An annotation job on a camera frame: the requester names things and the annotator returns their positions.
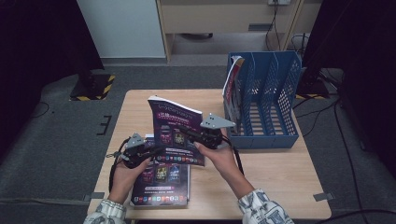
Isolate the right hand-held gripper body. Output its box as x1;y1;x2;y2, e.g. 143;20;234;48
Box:
191;112;237;151

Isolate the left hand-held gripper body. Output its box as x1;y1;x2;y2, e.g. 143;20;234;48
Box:
119;132;157;170

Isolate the purple book with corner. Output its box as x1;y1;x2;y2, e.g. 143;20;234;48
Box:
129;133;191;209

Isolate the red and white book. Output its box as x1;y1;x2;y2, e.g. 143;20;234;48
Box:
221;55;247;134

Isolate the blue plastic file rack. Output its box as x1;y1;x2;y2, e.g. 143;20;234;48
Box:
223;50;303;149

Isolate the person's left hand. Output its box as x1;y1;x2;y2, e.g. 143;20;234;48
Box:
108;158;152;201

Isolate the person's right hand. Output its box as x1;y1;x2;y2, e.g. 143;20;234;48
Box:
193;141;243;185

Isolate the black stand base striped tape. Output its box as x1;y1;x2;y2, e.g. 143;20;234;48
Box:
295;66;331;100
68;59;116;102

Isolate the grey tape piece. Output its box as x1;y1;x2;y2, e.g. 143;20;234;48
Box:
83;191;106;202
312;191;335;203

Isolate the wooden cabinet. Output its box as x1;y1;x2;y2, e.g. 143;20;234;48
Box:
155;0;323;63

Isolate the white panel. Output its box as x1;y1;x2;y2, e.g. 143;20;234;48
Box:
77;0;166;59

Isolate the black curtain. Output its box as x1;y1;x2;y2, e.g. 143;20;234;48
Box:
300;0;396;171
0;0;106;157

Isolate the black gripper strap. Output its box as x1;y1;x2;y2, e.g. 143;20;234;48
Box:
106;138;130;194

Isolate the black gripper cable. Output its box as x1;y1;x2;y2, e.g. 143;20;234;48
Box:
223;136;246;175

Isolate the black power cable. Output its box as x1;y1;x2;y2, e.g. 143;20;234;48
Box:
264;3;282;52

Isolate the coiled black cable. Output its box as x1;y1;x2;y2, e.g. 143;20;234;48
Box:
290;32;310;57

